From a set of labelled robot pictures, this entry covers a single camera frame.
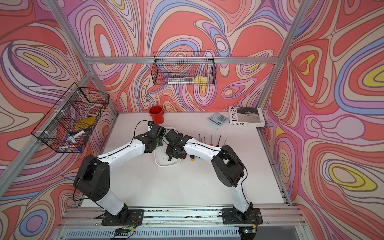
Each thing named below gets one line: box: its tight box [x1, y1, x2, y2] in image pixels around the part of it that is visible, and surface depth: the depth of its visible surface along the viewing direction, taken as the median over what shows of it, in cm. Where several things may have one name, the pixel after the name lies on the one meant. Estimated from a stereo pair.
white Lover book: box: [228, 106, 266, 128], surface depth 115 cm
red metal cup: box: [149, 105, 165, 125], surface depth 112 cm
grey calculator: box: [208, 112, 229, 127], surface depth 117 cm
